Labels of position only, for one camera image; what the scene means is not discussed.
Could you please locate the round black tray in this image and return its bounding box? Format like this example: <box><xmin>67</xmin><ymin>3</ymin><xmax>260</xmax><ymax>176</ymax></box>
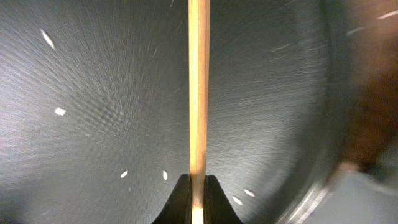
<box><xmin>1</xmin><ymin>1</ymin><xmax>350</xmax><ymax>223</ymax></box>

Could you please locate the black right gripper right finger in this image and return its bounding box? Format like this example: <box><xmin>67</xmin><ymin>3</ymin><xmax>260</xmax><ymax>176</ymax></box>
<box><xmin>203</xmin><ymin>175</ymin><xmax>243</xmax><ymax>224</ymax></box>

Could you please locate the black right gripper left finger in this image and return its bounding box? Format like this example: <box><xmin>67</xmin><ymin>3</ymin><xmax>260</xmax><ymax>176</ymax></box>
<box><xmin>152</xmin><ymin>174</ymin><xmax>192</xmax><ymax>224</ymax></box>

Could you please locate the wooden chopstick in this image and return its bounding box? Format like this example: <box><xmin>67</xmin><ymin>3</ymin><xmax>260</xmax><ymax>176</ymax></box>
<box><xmin>188</xmin><ymin>0</ymin><xmax>210</xmax><ymax>224</ymax></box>

